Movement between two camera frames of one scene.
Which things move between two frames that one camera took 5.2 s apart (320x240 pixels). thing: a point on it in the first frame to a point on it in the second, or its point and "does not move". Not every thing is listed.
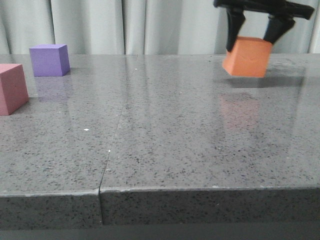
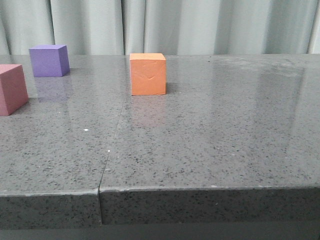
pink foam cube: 13,90 does not move
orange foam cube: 249,57 to 148,73
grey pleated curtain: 140,27 does not move
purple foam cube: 50,60 does not move
